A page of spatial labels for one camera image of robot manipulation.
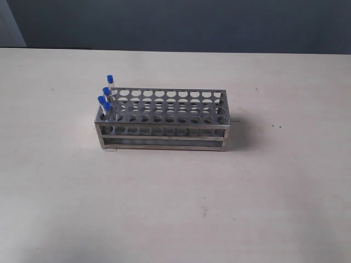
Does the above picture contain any blue-capped tube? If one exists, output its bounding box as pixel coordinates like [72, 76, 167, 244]
[103, 87, 113, 104]
[98, 95, 106, 115]
[106, 75, 115, 95]
[103, 102, 113, 121]

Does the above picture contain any stainless steel test tube rack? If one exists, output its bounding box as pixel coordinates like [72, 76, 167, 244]
[94, 87, 231, 151]

